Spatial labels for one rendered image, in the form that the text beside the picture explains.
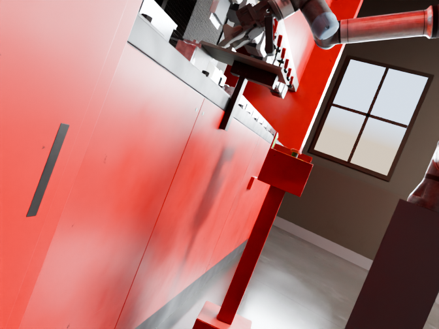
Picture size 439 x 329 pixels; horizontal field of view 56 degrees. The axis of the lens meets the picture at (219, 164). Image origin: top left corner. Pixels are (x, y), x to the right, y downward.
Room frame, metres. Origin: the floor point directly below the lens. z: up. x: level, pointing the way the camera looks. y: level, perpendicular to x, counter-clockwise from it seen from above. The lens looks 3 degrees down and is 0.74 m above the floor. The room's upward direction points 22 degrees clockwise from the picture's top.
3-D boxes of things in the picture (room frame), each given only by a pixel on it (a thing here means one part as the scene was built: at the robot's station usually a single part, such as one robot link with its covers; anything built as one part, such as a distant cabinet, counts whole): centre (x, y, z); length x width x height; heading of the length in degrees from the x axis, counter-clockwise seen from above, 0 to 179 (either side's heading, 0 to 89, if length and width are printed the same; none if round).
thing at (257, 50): (1.90, 0.05, 1.26); 0.15 x 0.09 x 0.17; 166
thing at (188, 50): (1.40, 0.17, 0.92); 0.39 x 0.06 x 0.10; 166
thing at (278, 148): (1.52, -0.23, 0.75); 0.20 x 0.16 x 0.18; 172
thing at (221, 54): (1.31, 0.04, 1.00); 0.26 x 0.18 x 0.01; 76
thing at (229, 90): (2.57, -0.12, 0.92); 1.68 x 0.06 x 0.10; 166
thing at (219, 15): (1.34, 0.18, 1.13); 0.10 x 0.02 x 0.10; 166
